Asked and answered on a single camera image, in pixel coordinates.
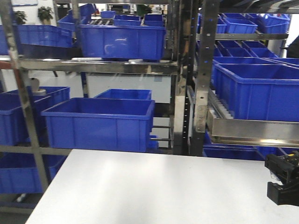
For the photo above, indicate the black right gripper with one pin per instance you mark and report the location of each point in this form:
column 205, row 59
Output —
column 285, row 168

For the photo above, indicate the blue bin lower right shelf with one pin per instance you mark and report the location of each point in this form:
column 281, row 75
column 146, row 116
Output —
column 233, row 152

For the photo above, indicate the large blue bin right shelf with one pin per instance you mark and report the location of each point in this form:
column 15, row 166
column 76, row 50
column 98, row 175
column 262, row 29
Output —
column 259, row 91

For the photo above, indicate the blue bin behind right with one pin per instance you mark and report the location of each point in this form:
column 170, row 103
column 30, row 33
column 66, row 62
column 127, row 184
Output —
column 241, row 60

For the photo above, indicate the stainless steel shelf rack left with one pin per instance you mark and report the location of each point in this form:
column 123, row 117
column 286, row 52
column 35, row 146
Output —
column 21, row 66

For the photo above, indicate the large blue bin lower left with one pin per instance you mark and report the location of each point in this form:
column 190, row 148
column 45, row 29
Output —
column 100, row 124

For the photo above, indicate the large blue bin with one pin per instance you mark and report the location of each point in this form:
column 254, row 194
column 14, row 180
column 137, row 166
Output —
column 100, row 124
column 122, row 42

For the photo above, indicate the blue bin behind lower left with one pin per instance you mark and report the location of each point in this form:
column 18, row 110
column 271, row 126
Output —
column 141, row 94

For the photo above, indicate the large blue bin upper left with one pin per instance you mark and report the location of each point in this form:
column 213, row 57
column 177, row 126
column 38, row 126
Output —
column 122, row 42

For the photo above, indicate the blue bin far left lower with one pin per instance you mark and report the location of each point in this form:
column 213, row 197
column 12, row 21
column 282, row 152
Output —
column 13, row 129

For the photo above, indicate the blue bin far left upper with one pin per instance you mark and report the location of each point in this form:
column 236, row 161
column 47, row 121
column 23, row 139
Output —
column 43, row 41

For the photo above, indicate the potted plant background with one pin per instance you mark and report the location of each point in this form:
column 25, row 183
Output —
column 45, row 15

